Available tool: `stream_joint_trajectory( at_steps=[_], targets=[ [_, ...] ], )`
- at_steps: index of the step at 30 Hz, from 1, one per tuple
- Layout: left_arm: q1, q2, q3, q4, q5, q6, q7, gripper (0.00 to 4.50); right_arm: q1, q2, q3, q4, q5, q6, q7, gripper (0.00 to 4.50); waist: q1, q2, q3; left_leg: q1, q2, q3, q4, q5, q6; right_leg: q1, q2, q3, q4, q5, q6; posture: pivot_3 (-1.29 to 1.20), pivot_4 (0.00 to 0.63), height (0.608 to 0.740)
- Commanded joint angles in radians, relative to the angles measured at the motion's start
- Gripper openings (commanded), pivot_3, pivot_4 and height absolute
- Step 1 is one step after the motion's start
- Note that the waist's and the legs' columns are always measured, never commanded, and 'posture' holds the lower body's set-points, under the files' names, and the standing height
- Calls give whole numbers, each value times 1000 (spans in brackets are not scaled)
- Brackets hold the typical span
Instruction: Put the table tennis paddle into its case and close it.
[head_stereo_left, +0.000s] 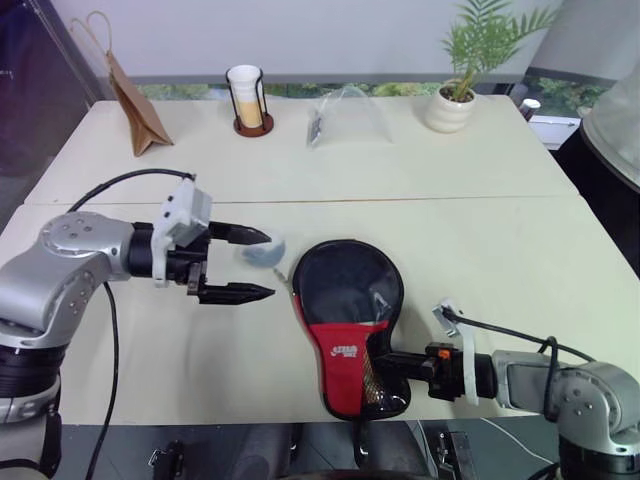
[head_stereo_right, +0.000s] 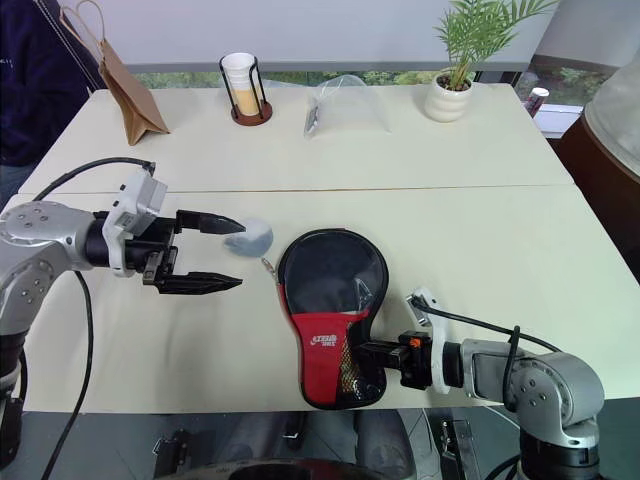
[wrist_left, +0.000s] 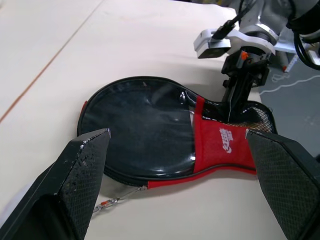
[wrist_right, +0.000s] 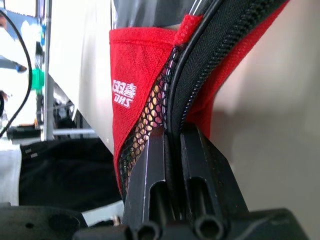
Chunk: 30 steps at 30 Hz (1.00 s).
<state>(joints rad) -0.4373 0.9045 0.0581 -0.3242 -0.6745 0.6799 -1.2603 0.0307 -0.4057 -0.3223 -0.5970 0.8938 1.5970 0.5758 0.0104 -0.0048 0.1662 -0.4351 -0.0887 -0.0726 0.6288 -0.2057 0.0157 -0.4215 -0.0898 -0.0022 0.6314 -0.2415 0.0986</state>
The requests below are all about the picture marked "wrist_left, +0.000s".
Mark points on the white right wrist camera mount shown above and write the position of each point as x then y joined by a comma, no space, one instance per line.
232,40

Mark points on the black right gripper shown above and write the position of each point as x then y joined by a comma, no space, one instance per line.
247,66

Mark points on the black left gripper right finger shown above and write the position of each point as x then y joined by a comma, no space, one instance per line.
287,180

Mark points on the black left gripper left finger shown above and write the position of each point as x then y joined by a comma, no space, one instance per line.
50,190

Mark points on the white frame with ruler post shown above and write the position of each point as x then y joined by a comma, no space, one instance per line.
300,50

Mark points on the black table tennis paddle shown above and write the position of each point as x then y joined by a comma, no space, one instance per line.
140,125

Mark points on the red black paddle case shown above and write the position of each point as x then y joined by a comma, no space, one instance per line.
220,147

